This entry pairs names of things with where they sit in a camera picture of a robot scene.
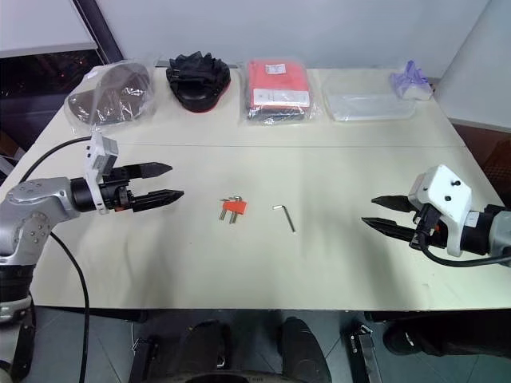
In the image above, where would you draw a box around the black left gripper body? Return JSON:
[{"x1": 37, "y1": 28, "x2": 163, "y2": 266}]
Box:
[{"x1": 98, "y1": 166, "x2": 136, "y2": 213}]

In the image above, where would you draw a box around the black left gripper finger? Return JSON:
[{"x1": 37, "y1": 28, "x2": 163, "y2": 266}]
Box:
[
  {"x1": 127, "y1": 161, "x2": 174, "y2": 180},
  {"x1": 133, "y1": 189, "x2": 186, "y2": 213}
]

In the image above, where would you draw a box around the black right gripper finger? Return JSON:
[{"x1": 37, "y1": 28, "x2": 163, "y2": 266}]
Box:
[
  {"x1": 370, "y1": 194, "x2": 413, "y2": 213},
  {"x1": 360, "y1": 215, "x2": 419, "y2": 243}
]

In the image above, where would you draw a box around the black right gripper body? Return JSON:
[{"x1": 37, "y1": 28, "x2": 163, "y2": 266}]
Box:
[{"x1": 408, "y1": 202, "x2": 451, "y2": 251}]

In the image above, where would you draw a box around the orange hex key holder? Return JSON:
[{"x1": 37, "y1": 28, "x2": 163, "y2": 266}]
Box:
[{"x1": 221, "y1": 199, "x2": 249, "y2": 215}]

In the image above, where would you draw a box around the brown item in plastic bag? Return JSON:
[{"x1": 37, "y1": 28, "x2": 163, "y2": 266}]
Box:
[{"x1": 65, "y1": 58, "x2": 156, "y2": 129}]

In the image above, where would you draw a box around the clear plastic bag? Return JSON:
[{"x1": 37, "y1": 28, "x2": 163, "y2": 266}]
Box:
[{"x1": 322, "y1": 73, "x2": 417, "y2": 123}]

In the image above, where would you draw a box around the purple gloves bundle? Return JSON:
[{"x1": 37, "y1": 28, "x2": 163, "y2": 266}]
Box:
[{"x1": 389, "y1": 59, "x2": 434, "y2": 101}]

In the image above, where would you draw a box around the black flat bar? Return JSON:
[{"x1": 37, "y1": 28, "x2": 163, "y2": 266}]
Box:
[{"x1": 345, "y1": 323, "x2": 381, "y2": 383}]

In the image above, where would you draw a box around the red package in plastic bag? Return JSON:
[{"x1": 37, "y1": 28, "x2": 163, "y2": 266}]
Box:
[{"x1": 240, "y1": 57, "x2": 317, "y2": 128}]

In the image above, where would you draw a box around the white window blind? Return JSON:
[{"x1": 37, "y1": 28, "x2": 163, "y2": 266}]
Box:
[{"x1": 0, "y1": 0, "x2": 99, "y2": 57}]

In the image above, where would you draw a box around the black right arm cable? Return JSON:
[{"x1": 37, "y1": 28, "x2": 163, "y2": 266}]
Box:
[{"x1": 417, "y1": 223, "x2": 511, "y2": 268}]

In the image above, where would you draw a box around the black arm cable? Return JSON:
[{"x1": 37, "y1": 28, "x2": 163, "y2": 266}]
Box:
[
  {"x1": 22, "y1": 135, "x2": 95, "y2": 383},
  {"x1": 417, "y1": 223, "x2": 511, "y2": 268}
]

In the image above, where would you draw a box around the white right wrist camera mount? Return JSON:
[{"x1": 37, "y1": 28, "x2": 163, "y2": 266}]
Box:
[{"x1": 406, "y1": 164, "x2": 473, "y2": 258}]

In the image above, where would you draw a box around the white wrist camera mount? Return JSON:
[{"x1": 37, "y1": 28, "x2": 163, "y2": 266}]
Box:
[
  {"x1": 84, "y1": 132, "x2": 120, "y2": 217},
  {"x1": 406, "y1": 164, "x2": 473, "y2": 258}
]

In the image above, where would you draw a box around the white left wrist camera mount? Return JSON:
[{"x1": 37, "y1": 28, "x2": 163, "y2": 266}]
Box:
[{"x1": 84, "y1": 132, "x2": 120, "y2": 217}]

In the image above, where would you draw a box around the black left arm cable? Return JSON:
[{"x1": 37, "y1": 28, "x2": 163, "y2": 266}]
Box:
[{"x1": 22, "y1": 135, "x2": 95, "y2": 383}]

